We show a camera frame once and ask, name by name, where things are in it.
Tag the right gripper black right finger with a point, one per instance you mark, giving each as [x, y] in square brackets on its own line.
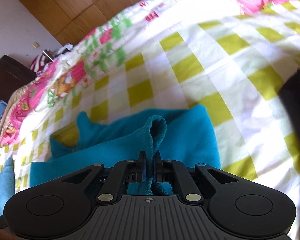
[177, 174]

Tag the wooden wardrobe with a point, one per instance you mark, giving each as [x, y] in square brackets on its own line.
[69, 20]

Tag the dark wooden headboard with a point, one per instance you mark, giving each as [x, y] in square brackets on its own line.
[13, 75]

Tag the red white striped pillow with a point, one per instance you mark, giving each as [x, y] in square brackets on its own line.
[41, 61]

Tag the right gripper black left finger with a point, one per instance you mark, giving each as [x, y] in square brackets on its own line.
[115, 181]

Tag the blue folded towel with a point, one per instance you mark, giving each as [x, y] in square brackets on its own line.
[7, 183]

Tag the teal fleece zip pullover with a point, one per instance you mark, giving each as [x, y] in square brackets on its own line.
[185, 135]

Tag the wall light switch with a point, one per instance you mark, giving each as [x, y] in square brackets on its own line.
[36, 45]

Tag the checkered floral bed quilt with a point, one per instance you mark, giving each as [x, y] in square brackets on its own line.
[232, 56]

